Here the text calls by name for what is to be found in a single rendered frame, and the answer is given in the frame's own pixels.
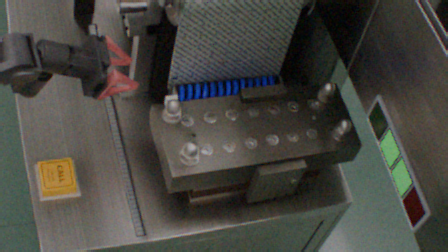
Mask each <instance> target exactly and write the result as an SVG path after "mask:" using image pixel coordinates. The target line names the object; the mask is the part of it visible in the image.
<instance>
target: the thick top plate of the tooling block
mask: <svg viewBox="0 0 448 252"><path fill-rule="evenodd" d="M334 84H335V91H334V96H333V100H332V102H331V103H322V102H321V101H320V100H319V98H318V92H319V91H318V90H320V88H321V86H322V85H317V86H315V85H310V86H303V87H296V88H288V89H285V91H286V93H287V96H286V98H284V99H276V100H269V101H261V102H254V103H246V104H241V100H240V97H239V94H235V95H227V96H219V97H210V98H203V99H195V100H186V101H179V103H180V107H181V119H180V121H179V122H177V123H173V124H172V123H168V122H165V121H164V120H163V119H162V110H163V109H164V107H165V105H164V103H162V104H154V105H153V106H152V113H151V119H150V125H151V128H152V133H153V137H154V141H155V144H156V148H157V153H158V157H159V160H160V164H161V168H162V173H163V176H164V180H165V184H166V188H168V191H169V193H172V192H178V191H185V190H192V189H199V188H205V187H212V186H219V185H225V184H232V182H238V181H245V180H251V179H252V178H253V175H254V173H255V171H256V168H257V167H260V166H267V165H269V164H273V163H280V162H286V161H292V160H298V159H304V160H305V163H306V165H307V168H306V170H308V169H313V168H320V167H325V166H331V165H336V164H337V163H342V162H349V161H353V160H354V159H355V157H356V156H357V154H358V153H359V149H360V148H361V146H362V143H361V142H360V138H359V135H358V133H357V131H356V129H355V127H354V124H353V122H352V118H351V116H350V113H349V111H348V109H347V107H346V105H345V102H344V100H343V98H342V96H341V94H340V91H339V88H338V85H337V83H334ZM343 119H348V120H349V121H350V122H351V124H352V127H351V130H350V135H349V138H348V140H347V141H345V142H340V141H337V140H336V139H335V137H334V135H333V130H334V128H335V126H336V125H337V124H338V123H340V121H341V120H343ZM190 141H194V142H196V143H197V144H198V146H199V150H200V151H199V161H198V163H197V164H196V165H194V166H186V165H184V164H182V163H181V162H180V160H179V154H180V152H181V150H182V148H183V146H184V145H185V144H186V143H188V142H190Z"/></svg>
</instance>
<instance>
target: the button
mask: <svg viewBox="0 0 448 252"><path fill-rule="evenodd" d="M38 170H39V176H40V184H41V190H42V196H43V197H51V196H57V195H64V194H70V193H76V192H77V188H78V187H77V185H76V181H75V176H74V171H73V166H72V161H71V157H68V158H61V159H54V160H47V161H41V162H38Z"/></svg>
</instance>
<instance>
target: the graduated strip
mask: <svg viewBox="0 0 448 252"><path fill-rule="evenodd" d="M88 28H89V32H90V36H91V35H92V34H97V35H100V34H99V29H98V25H97V23H95V24H94V25H88ZM104 102H105V106H106V111H107V115H108V120H109V124H110V128H111V134H112V138H113V142H114V147H115V151H116V156H117V161H118V165H119V169H120V174H121V179H123V183H124V187H125V192H126V196H127V200H128V205H129V210H130V214H131V219H132V223H133V227H134V232H135V236H136V237H142V236H148V234H147V230H146V226H145V222H144V218H143V214H141V209H140V205H139V200H138V196H137V192H136V188H135V184H134V179H133V175H132V170H131V166H130V162H129V158H128V154H127V148H126V144H124V140H123V136H122V132H121V127H120V123H119V118H118V114H117V110H116V105H115V101H114V97H113V95H112V96H109V97H106V98H104Z"/></svg>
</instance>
